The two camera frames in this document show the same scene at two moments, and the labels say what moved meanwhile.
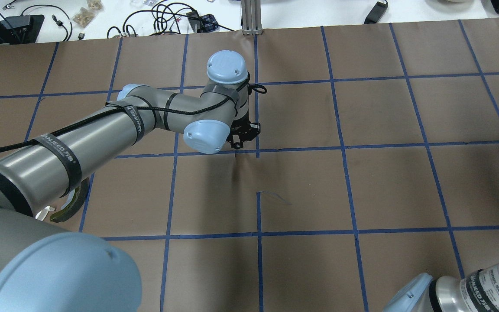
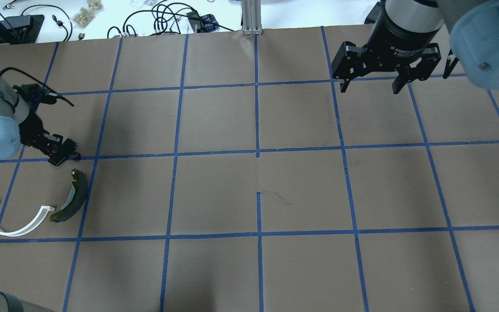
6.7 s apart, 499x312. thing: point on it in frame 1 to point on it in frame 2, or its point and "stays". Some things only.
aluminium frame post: (251, 17) stays
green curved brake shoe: (74, 206) stays
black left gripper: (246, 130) to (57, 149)
